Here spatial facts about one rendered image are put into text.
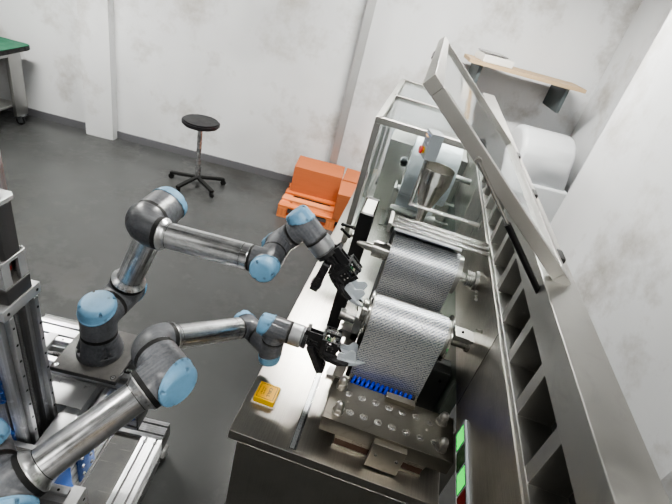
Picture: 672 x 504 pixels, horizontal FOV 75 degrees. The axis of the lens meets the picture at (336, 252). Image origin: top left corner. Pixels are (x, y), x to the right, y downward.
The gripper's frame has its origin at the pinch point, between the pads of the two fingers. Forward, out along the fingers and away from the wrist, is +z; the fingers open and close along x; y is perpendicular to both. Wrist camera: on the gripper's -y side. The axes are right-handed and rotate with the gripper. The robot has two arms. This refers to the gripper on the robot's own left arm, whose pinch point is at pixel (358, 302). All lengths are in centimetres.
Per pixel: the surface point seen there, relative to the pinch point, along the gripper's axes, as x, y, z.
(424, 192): 67, 20, -1
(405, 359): -5.9, 4.4, 21.9
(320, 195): 298, -130, 16
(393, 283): 17.9, 5.6, 8.0
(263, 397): -18.5, -39.2, 7.4
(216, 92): 328, -170, -128
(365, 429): -25.0, -10.0, 26.2
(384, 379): -5.9, -6.5, 26.3
